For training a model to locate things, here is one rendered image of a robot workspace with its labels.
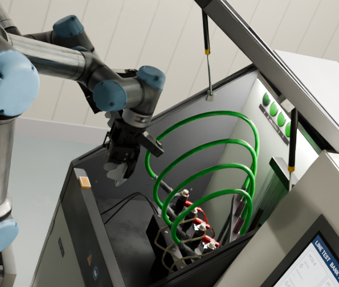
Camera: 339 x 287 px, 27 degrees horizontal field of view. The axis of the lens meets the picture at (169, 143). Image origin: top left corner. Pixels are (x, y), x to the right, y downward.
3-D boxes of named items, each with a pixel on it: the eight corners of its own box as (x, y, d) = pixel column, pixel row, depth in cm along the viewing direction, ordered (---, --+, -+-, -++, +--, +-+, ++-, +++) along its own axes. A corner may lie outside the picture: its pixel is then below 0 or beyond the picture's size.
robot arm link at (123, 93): (78, 94, 177) (110, 90, 185) (107, 119, 171) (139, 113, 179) (87, 67, 173) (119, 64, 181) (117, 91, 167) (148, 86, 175)
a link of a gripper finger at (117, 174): (100, 184, 196) (110, 156, 192) (120, 185, 199) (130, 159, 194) (102, 191, 194) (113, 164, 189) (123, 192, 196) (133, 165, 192)
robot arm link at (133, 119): (148, 101, 190) (158, 118, 184) (143, 116, 192) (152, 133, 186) (123, 98, 186) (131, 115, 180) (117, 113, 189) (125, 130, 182)
